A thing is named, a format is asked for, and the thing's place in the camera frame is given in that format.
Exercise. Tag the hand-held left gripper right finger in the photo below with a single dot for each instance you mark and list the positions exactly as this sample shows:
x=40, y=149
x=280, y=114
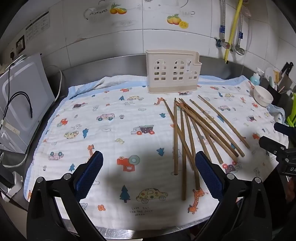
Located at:
x=208, y=176

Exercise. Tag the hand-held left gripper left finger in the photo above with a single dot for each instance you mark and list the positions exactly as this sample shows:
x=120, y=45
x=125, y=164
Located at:
x=90, y=176

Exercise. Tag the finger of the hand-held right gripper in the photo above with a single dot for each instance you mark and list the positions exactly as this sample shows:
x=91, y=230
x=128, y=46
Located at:
x=283, y=128
x=270, y=143

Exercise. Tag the bunch of wooden chopsticks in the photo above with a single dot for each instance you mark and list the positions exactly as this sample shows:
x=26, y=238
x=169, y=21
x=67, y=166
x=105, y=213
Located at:
x=175, y=139

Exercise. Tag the beige plastic utensil holder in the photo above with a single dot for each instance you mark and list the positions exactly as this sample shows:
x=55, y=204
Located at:
x=172, y=69

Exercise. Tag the light blue cloth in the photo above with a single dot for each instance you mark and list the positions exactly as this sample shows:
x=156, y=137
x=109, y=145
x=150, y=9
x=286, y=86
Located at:
x=276, y=113

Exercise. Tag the green plastic rack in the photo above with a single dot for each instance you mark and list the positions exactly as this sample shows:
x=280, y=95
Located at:
x=291, y=111

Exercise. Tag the black utensil container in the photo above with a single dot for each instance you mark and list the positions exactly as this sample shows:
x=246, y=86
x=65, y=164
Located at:
x=274, y=92

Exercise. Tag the white ceramic bowl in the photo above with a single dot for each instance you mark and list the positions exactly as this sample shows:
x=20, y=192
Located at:
x=262, y=95

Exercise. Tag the printed cartoon blanket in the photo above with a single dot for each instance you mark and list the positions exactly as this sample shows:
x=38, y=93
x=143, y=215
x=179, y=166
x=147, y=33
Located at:
x=104, y=139

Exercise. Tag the kitchen cleaver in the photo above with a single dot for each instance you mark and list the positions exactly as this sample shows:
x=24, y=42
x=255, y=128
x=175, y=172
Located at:
x=286, y=76

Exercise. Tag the blue pump bottle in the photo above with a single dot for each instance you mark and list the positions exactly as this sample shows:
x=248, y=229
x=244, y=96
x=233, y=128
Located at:
x=254, y=79

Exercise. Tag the metal water valve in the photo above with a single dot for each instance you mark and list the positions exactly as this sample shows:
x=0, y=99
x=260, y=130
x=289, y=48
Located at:
x=240, y=49

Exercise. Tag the white microwave oven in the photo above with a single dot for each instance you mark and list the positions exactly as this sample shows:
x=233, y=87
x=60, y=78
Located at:
x=20, y=97

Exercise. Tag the wall socket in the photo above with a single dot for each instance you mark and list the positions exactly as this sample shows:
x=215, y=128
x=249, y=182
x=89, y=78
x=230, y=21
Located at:
x=12, y=53

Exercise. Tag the wall switch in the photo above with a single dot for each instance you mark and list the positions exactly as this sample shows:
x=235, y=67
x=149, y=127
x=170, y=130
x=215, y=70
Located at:
x=20, y=43

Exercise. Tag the wall label sticker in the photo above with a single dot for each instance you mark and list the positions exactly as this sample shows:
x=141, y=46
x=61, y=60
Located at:
x=37, y=25

